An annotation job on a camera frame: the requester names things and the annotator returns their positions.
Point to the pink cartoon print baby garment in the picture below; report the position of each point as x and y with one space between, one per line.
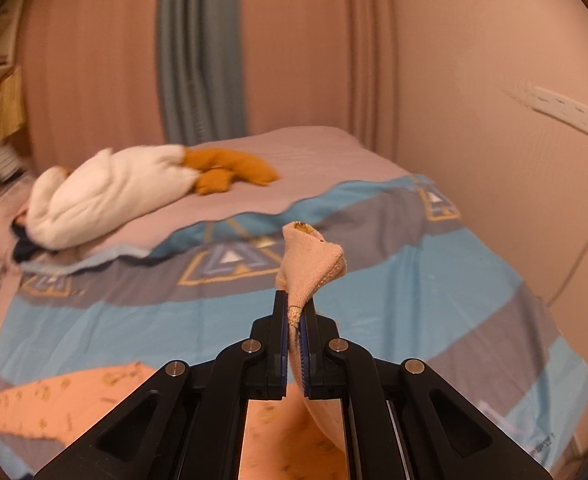
292 439

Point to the blue grey patterned duvet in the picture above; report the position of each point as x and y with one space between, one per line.
418 283

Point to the grey blue curtain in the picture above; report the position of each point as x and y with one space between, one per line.
200 70

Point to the dark navy clothing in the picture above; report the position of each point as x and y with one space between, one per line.
25 248

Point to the yellow fringed lampshade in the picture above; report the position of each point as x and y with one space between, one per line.
12 114

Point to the orange plush toy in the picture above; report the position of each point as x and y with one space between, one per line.
219 168

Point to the white fluffy blanket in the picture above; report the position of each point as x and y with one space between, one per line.
69 209

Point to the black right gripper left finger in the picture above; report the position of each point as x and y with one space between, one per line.
186 421

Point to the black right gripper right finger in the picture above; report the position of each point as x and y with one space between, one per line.
403 421

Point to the white wall power strip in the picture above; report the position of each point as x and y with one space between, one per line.
553 105

